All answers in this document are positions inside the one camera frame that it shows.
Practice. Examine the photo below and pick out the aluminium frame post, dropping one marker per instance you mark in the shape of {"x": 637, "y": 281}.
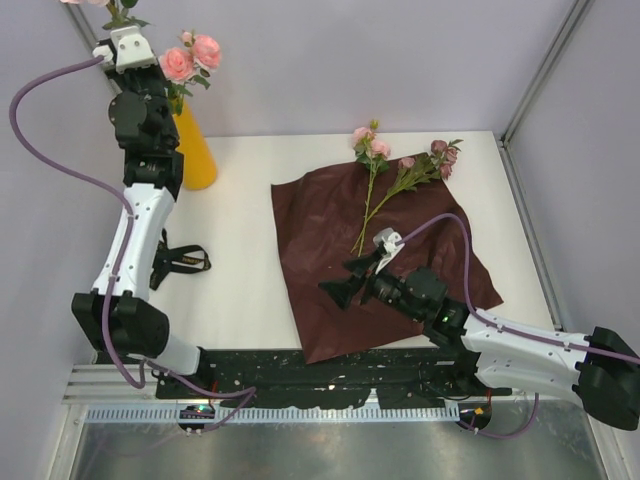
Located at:
{"x": 90, "y": 40}
{"x": 569, "y": 26}

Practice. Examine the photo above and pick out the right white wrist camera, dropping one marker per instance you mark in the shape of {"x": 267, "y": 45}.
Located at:
{"x": 389, "y": 242}

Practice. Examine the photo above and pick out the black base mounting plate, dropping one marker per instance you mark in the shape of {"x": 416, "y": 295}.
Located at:
{"x": 401, "y": 378}

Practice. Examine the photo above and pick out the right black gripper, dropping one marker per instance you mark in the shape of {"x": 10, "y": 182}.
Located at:
{"x": 343, "y": 290}

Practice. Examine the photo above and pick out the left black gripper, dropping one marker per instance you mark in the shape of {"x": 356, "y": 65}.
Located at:
{"x": 126, "y": 75}

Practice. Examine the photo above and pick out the yellow cylindrical vase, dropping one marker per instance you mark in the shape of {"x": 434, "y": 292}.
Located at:
{"x": 199, "y": 170}

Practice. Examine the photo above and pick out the white slotted cable duct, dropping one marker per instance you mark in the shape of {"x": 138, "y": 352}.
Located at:
{"x": 191, "y": 414}

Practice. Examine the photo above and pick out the pink rose stem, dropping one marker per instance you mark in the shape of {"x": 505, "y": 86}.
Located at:
{"x": 120, "y": 12}
{"x": 189, "y": 65}

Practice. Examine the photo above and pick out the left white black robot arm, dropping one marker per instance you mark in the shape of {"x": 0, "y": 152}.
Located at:
{"x": 116, "y": 315}

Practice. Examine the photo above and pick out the dusky mauve rose stem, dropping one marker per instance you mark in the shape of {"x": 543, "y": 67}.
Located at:
{"x": 422, "y": 168}

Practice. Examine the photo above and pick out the left aluminium frame post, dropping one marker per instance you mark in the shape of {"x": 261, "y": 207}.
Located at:
{"x": 90, "y": 40}

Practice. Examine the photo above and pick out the black gold-lettered ribbon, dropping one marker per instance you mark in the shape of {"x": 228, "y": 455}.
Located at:
{"x": 188, "y": 260}

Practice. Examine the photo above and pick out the pink artificial flower bunch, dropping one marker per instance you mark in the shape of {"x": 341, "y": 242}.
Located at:
{"x": 373, "y": 154}

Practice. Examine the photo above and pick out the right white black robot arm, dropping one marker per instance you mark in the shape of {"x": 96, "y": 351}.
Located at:
{"x": 598, "y": 371}

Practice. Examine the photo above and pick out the right aluminium frame post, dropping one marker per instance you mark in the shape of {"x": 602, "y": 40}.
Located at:
{"x": 569, "y": 26}

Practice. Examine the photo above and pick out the red wrapping paper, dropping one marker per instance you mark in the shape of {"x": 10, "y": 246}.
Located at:
{"x": 328, "y": 217}

